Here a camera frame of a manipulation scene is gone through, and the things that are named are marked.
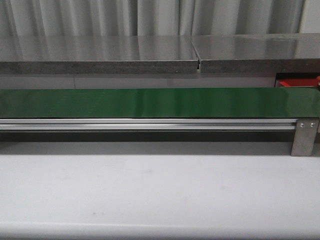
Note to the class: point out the red mushroom push button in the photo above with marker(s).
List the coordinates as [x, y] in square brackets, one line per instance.
[318, 82]

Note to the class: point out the red plastic tray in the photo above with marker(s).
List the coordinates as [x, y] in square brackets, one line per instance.
[298, 82]

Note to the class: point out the green conveyor belt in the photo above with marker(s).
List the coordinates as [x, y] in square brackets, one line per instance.
[251, 102]

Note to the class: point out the right grey stone slab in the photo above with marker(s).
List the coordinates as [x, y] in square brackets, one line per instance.
[262, 53]

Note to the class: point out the grey stone slab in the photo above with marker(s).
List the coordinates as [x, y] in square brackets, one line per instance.
[262, 53]
[90, 55]

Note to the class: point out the left grey stone slab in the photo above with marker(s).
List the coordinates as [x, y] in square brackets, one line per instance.
[90, 55]

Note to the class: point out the grey pleated curtain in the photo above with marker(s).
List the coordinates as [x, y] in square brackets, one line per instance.
[148, 17]

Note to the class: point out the steel conveyor support bracket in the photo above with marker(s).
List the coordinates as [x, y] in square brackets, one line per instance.
[304, 137]

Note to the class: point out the aluminium conveyor side rail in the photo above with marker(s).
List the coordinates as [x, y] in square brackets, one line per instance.
[152, 124]

